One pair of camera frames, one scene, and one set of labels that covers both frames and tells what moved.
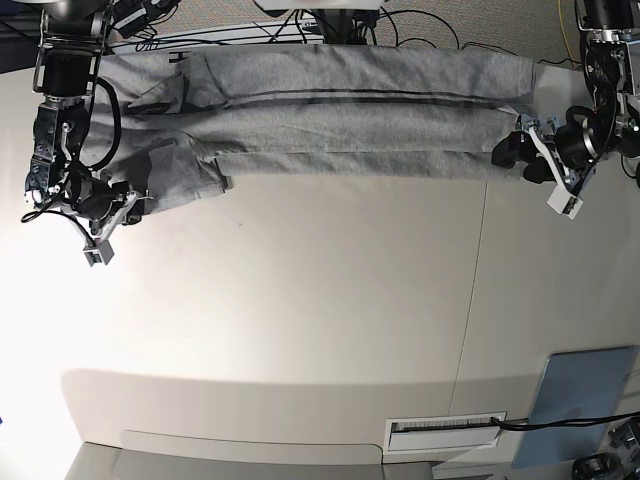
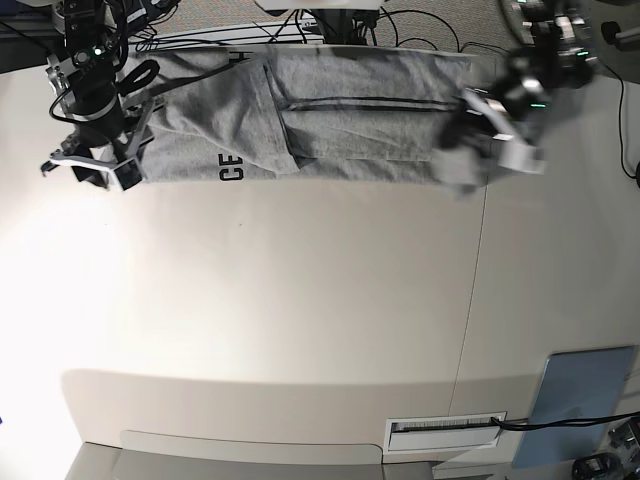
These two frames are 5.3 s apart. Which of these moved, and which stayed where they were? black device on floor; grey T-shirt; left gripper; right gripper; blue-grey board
Moved: right gripper; left gripper
Stayed: grey T-shirt; blue-grey board; black device on floor
